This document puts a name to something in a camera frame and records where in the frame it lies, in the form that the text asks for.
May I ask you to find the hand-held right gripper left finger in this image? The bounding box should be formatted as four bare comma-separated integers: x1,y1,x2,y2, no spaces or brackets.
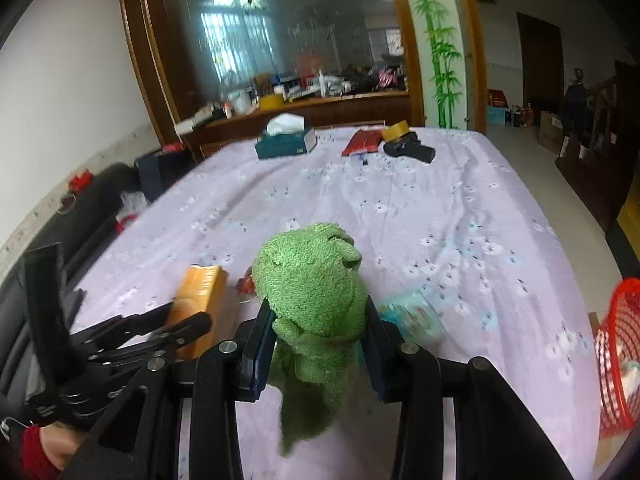
75,300,277,480

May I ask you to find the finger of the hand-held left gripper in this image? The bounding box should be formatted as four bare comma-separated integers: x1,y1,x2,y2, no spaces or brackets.
75,302,176,348
90,312,213,363

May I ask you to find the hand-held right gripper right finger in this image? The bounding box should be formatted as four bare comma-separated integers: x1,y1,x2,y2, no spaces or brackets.
362,305,573,480

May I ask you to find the orange box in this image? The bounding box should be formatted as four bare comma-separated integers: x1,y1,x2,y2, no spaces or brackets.
167,265,228,361

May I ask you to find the green cloth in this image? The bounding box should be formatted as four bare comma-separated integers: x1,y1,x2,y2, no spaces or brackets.
251,221,366,456

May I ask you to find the red plastic basket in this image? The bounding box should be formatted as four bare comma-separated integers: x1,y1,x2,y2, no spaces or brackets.
595,277,640,441

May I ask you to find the person's left forearm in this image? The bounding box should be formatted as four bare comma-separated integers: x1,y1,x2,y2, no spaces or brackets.
20,424,61,480

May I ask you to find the person's left hand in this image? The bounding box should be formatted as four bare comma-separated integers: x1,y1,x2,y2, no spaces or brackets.
41,429,87,471

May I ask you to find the teal wrapper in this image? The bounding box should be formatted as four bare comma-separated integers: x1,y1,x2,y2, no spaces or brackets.
377,292,446,348

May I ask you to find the white plastic bag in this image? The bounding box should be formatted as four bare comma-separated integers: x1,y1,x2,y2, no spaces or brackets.
120,192,148,216

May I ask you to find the lilac floral tablecloth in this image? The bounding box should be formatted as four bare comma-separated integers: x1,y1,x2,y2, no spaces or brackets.
70,125,603,480

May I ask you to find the navy bag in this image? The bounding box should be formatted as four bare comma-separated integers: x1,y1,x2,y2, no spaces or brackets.
135,147,193,201

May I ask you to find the black device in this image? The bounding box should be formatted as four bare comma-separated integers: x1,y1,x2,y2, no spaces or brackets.
384,132,437,163

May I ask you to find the teal tissue box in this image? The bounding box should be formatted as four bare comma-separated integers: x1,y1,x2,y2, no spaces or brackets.
254,113,318,160

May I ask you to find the red packet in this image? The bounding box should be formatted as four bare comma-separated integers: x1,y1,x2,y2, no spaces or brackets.
341,129,388,157

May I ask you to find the yellow tape roll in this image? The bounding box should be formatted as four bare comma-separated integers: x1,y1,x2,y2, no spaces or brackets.
381,120,411,143

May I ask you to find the wooden cabinet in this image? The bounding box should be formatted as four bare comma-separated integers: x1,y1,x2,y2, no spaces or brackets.
175,91,413,161

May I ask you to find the pile of assorted shelf items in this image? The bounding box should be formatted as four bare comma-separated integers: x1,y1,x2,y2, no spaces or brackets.
175,62,408,126

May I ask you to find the cardboard box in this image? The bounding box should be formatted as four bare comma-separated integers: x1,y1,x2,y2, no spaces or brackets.
537,110,566,156

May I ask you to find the wooden stair railing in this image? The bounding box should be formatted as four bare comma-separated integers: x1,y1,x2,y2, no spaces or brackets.
555,60,640,231

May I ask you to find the dark wooden door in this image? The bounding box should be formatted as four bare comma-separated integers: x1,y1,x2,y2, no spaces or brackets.
516,12,566,111

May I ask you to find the wood-framed glass partition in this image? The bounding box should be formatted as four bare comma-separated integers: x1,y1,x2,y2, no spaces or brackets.
116,0,488,161

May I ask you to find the dark stair post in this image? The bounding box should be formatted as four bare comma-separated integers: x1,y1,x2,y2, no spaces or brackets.
562,67,591,133

